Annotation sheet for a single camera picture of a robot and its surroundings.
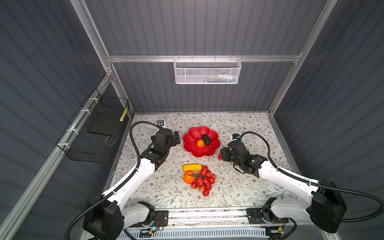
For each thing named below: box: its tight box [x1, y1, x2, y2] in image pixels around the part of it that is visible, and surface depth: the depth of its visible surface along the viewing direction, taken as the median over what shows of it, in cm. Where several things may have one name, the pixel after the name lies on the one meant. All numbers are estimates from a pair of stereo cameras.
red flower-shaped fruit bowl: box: [183, 126, 221, 158], surface depth 103 cm
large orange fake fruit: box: [183, 170, 196, 185], surface depth 82 cm
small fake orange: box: [196, 139, 205, 148], surface depth 101 cm
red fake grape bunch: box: [188, 165, 218, 197], surface depth 82 cm
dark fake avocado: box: [202, 134, 211, 146], surface depth 103 cm
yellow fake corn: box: [183, 163, 203, 172], surface depth 88 cm
